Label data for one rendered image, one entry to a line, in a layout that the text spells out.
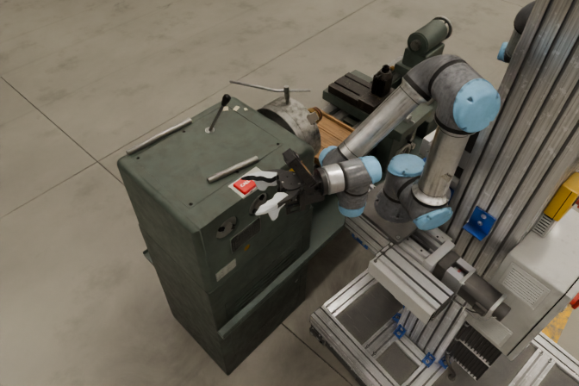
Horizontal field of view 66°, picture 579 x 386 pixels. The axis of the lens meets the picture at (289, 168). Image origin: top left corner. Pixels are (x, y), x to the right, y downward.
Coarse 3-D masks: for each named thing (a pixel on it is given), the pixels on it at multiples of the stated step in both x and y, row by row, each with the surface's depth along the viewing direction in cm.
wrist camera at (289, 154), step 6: (288, 150) 107; (288, 156) 105; (294, 156) 105; (288, 162) 105; (294, 162) 105; (300, 162) 106; (294, 168) 106; (300, 168) 107; (306, 168) 111; (300, 174) 108; (306, 174) 109; (306, 180) 110; (312, 180) 110
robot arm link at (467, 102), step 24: (456, 72) 107; (456, 96) 104; (480, 96) 102; (456, 120) 106; (480, 120) 106; (432, 144) 121; (456, 144) 115; (432, 168) 124; (456, 168) 123; (408, 192) 139; (432, 192) 129; (432, 216) 131
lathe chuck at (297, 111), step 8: (280, 96) 196; (272, 104) 190; (280, 104) 189; (296, 104) 189; (288, 112) 186; (296, 112) 187; (304, 112) 188; (296, 120) 185; (304, 120) 187; (304, 128) 186; (312, 128) 188; (304, 136) 186; (312, 136) 189; (320, 136) 192; (312, 144) 190; (320, 144) 194
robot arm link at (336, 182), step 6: (324, 168) 113; (330, 168) 113; (336, 168) 113; (330, 174) 111; (336, 174) 112; (342, 174) 112; (330, 180) 111; (336, 180) 111; (342, 180) 112; (330, 186) 112; (336, 186) 112; (342, 186) 113; (330, 192) 113; (336, 192) 114
